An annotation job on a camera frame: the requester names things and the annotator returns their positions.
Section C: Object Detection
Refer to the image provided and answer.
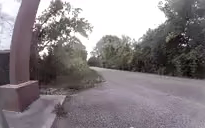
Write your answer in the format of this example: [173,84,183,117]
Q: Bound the green leafy bushes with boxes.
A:
[29,0,104,89]

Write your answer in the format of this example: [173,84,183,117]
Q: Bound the stony verge strip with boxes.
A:
[39,77,107,97]

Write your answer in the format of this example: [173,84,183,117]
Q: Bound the grey asphalt road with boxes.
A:
[51,66,205,128]

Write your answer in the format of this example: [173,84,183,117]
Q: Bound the small weed plant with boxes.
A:
[52,102,68,118]

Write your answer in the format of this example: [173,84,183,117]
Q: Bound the dense green roadside trees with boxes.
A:
[87,0,205,81]

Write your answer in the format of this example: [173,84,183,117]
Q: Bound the red pillar with square base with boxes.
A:
[0,0,42,113]

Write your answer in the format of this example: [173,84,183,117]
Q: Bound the grey concrete pavement slab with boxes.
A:
[1,94,67,128]

